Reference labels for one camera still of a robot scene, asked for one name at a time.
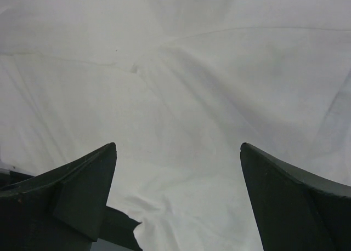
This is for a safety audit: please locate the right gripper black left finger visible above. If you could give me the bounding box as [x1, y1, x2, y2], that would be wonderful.
[1, 142, 116, 250]

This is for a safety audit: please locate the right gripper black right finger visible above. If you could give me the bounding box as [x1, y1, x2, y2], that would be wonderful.
[240, 143, 350, 250]

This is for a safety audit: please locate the white t-shirt with red print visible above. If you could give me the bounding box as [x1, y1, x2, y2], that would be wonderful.
[1, 0, 350, 250]

